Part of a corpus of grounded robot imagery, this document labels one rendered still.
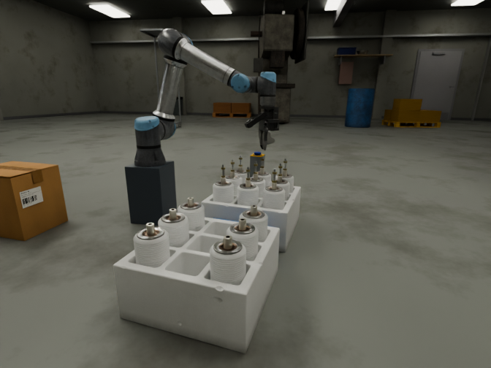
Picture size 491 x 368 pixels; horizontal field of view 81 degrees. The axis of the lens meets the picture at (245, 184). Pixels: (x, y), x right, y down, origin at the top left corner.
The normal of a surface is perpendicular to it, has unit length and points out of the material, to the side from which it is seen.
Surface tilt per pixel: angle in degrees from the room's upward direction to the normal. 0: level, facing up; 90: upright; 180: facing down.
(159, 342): 0
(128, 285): 90
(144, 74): 90
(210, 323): 90
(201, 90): 90
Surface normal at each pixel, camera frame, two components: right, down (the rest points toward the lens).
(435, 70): -0.16, 0.28
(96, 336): 0.01, -0.96
